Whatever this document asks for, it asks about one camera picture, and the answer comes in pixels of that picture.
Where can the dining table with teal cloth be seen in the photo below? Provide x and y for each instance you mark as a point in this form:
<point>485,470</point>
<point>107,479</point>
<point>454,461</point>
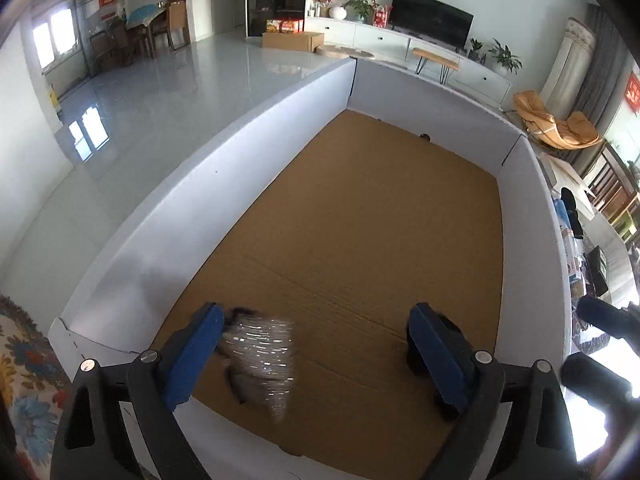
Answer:
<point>145,17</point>

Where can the orange lounge chair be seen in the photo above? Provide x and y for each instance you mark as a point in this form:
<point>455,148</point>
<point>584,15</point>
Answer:
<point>550,125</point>

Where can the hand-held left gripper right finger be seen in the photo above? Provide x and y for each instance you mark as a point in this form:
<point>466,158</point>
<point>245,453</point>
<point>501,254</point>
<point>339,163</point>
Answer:
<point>440,355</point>

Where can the white round vase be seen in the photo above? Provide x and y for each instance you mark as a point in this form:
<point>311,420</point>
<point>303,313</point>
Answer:
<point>337,12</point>

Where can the white standing air conditioner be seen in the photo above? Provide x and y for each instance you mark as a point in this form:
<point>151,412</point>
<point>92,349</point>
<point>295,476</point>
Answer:
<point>570,62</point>

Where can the red wall poster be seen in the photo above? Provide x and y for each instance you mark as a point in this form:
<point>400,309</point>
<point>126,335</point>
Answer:
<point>632,91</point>

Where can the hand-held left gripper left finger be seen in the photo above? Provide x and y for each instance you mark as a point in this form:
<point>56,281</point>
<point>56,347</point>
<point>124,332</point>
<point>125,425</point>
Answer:
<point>192,355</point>

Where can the wooden bench with metal legs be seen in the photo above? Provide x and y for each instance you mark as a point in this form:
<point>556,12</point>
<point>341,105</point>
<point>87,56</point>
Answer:
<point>435,57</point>

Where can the black flat television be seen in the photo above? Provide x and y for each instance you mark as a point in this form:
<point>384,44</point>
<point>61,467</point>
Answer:
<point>431,16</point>

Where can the white flat carton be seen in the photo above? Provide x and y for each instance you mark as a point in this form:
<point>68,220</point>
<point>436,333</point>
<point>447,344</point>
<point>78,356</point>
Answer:
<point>567,180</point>

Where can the dark wooden dining chair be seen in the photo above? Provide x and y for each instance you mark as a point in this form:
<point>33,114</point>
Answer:
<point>177,22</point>

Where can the red and yellow gift boxes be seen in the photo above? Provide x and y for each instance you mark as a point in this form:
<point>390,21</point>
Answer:
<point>285,25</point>

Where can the large potted plant white pot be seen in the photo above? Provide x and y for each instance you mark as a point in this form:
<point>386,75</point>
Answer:
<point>506,58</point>

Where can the round beige floor mat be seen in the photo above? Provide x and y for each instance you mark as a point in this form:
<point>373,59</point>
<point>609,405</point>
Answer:
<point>345,51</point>

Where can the shiny plastic wrapper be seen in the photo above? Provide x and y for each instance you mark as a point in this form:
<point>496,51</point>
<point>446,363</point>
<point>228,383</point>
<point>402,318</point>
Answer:
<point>262,360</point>

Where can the green leafy potted plant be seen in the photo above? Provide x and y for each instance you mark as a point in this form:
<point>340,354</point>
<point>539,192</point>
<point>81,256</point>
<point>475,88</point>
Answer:
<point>362,7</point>

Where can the pile of packaged small items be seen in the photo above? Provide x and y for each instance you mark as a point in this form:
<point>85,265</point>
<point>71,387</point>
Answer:
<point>587,270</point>

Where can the floral blanket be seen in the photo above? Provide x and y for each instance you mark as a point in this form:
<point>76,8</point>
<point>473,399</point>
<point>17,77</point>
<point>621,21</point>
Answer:
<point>25,385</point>

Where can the small potted plant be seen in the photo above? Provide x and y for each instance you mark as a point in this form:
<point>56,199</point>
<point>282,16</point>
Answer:
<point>475,49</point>

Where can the white box with cardboard bottom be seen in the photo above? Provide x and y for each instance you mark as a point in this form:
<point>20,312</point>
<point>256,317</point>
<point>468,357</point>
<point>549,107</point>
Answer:
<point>350,235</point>

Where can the slatted wooden chair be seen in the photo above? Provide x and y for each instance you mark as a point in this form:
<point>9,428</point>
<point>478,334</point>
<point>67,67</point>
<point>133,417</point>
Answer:
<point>615,185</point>

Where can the brown cardboard box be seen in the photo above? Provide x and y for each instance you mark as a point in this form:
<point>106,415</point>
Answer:
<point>292,41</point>

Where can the red gift bag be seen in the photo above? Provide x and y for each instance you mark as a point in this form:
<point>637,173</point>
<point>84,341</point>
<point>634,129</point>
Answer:
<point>381,16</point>

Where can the white television cabinet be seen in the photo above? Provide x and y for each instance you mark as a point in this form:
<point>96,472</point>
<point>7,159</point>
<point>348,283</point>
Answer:
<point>395,40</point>

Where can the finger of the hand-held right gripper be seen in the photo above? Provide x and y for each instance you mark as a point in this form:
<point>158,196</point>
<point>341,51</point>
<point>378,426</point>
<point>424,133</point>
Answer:
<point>607,316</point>
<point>595,382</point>

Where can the grey curtain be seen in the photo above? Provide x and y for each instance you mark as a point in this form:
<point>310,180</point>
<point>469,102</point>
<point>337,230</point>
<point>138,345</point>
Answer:
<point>607,60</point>

